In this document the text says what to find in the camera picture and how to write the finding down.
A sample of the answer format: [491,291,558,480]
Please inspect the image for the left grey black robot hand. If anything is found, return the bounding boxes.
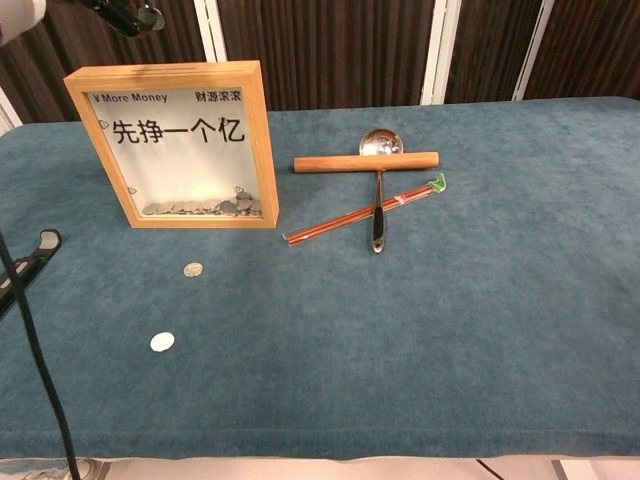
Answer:
[79,0,166,37]

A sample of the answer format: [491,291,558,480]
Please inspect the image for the wooden rolling pin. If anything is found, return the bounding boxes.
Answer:
[293,151,441,176]

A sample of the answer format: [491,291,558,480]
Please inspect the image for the stainless steel ladle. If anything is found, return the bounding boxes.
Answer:
[358,128,405,255]

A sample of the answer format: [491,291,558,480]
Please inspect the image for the red chopsticks in plastic sleeve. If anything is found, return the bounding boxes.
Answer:
[282,172,448,248]

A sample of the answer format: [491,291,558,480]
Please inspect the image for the blue table cloth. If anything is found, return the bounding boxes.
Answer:
[0,96,640,461]

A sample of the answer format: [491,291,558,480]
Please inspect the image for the white partition post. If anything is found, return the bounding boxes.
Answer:
[193,0,230,64]
[422,0,462,106]
[0,85,24,136]
[512,0,556,101]

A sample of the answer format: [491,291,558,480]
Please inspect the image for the wooden frame money box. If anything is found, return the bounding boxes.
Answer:
[63,60,280,230]

